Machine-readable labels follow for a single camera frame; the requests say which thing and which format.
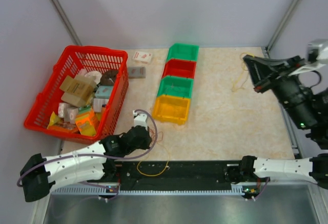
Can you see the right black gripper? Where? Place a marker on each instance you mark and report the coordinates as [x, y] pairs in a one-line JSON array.
[[261, 67]]

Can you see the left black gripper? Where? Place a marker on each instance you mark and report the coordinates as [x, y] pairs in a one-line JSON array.
[[146, 144]]

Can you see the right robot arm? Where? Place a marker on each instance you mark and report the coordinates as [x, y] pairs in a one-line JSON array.
[[307, 111]]

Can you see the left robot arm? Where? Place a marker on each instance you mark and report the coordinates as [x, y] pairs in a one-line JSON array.
[[42, 175]]

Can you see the yellow plastic bin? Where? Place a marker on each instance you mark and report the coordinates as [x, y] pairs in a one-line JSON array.
[[171, 109]]

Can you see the orange juice carton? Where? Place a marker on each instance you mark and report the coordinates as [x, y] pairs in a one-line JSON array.
[[87, 123]]

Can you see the teal snack box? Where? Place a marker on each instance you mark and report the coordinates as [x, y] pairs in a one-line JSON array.
[[103, 92]]

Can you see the near green plastic bin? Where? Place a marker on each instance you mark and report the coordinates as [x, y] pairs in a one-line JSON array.
[[176, 86]]

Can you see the green plastic bin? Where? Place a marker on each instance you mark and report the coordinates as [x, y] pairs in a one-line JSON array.
[[183, 51], [176, 86]]

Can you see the grey snack packet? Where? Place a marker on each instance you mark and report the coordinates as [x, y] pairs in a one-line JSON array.
[[136, 72]]

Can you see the chocolate donut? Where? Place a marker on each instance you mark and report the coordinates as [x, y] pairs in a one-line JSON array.
[[109, 78]]

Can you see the red plastic bin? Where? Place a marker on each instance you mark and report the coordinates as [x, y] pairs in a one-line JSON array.
[[179, 68]]

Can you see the brown cardboard box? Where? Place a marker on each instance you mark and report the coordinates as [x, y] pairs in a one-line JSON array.
[[77, 90]]

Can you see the white red snack packet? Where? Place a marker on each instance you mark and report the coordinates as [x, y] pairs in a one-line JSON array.
[[142, 57]]

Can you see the far green plastic bin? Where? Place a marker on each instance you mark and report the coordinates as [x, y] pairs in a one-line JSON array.
[[183, 51]]

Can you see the yellow snack bag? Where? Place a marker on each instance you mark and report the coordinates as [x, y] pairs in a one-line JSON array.
[[54, 119]]

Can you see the red plastic basket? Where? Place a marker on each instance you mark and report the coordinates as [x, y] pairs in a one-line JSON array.
[[72, 60]]

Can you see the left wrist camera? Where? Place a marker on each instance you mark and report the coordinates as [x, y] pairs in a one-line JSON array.
[[140, 119]]

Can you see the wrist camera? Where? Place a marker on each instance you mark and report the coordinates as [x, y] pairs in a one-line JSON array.
[[140, 119], [316, 57]]

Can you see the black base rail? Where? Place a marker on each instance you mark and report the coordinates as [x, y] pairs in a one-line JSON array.
[[178, 175]]

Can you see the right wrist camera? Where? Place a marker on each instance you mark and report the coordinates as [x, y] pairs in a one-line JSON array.
[[316, 57]]

